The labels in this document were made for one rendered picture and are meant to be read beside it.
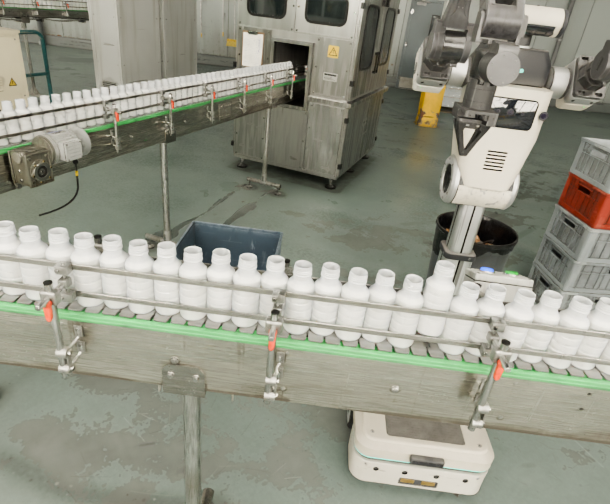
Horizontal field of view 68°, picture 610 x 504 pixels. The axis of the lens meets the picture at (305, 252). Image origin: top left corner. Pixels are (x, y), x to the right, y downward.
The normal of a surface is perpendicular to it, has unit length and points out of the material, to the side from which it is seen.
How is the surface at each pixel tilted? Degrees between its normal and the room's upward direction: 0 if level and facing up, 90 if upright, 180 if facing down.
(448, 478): 90
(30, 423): 0
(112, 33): 90
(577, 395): 90
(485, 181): 90
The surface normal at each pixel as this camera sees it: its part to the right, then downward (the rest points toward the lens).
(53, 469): 0.11, -0.87
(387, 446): 0.05, -0.51
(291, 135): -0.37, 0.40
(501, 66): -0.07, 0.46
